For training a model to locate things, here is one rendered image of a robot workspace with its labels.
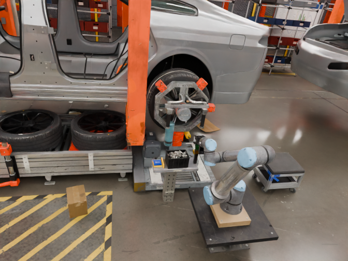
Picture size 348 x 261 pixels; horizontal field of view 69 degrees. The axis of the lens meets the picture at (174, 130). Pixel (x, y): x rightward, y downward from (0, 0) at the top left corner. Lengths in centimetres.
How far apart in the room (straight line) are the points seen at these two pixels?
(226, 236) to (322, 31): 450
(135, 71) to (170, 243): 150
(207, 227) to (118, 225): 83
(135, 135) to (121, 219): 79
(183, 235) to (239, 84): 176
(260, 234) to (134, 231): 106
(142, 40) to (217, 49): 100
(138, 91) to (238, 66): 127
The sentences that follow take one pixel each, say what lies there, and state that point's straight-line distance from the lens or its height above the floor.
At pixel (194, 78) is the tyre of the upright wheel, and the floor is 114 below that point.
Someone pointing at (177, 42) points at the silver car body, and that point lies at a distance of 274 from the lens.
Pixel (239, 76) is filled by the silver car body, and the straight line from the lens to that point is 307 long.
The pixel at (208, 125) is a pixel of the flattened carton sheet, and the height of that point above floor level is 1.
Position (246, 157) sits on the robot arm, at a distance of 157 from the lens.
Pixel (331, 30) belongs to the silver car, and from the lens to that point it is 589.
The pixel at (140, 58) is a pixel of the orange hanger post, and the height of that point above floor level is 138.
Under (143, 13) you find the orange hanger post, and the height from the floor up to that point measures 172.
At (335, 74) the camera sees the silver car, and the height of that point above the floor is 105.
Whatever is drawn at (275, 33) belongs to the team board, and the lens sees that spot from 844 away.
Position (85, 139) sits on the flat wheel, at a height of 46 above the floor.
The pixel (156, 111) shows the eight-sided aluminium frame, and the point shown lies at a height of 82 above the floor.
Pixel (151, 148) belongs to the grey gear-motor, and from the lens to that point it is 276.
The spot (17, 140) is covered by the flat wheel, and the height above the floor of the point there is 49.
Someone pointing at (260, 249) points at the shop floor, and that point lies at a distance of 259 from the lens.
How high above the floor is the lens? 194
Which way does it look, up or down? 30 degrees down
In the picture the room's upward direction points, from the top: 7 degrees clockwise
